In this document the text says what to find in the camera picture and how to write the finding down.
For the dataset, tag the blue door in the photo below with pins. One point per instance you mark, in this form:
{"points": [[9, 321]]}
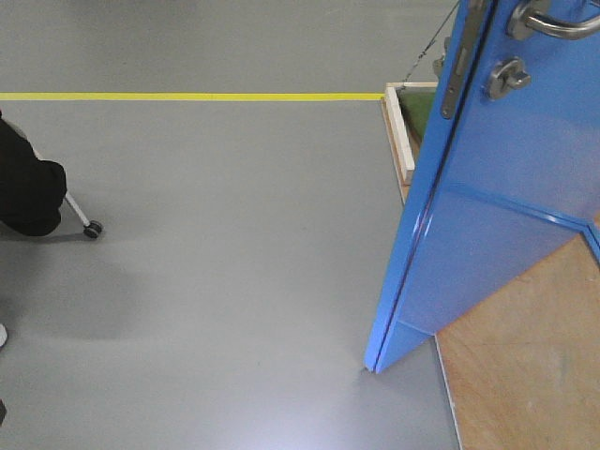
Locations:
{"points": [[497, 187]]}

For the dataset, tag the plywood door platform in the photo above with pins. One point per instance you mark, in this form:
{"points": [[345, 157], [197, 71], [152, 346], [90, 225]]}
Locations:
{"points": [[523, 363]]}

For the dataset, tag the silver door latch plate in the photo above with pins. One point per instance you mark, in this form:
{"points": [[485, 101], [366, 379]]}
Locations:
{"points": [[476, 14]]}

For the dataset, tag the green sandbag left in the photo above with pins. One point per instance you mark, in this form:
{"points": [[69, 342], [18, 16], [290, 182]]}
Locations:
{"points": [[416, 107]]}

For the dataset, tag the white chair leg with caster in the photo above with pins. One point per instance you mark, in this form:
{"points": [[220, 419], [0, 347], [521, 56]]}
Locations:
{"points": [[91, 228]]}

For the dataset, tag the silver thumb-turn lock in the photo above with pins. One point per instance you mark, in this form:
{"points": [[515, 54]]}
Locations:
{"points": [[509, 75]]}

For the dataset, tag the person in black trousers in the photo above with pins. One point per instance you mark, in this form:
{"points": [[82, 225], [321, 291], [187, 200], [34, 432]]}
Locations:
{"points": [[32, 189]]}

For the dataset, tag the white shoe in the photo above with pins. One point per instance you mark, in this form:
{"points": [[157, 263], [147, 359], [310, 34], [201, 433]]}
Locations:
{"points": [[3, 335]]}

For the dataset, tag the white edge rail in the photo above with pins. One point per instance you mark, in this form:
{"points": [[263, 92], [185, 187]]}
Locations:
{"points": [[399, 133]]}

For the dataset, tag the silver door handle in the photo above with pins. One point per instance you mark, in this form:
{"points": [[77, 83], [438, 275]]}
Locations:
{"points": [[530, 17]]}

